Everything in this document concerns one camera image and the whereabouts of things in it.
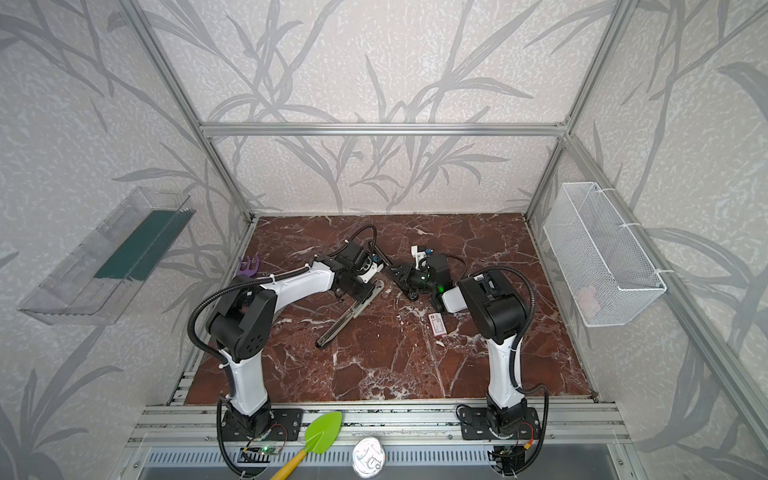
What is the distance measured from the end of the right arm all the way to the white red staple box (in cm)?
10

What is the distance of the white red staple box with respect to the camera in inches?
35.6

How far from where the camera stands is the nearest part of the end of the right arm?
815 mm
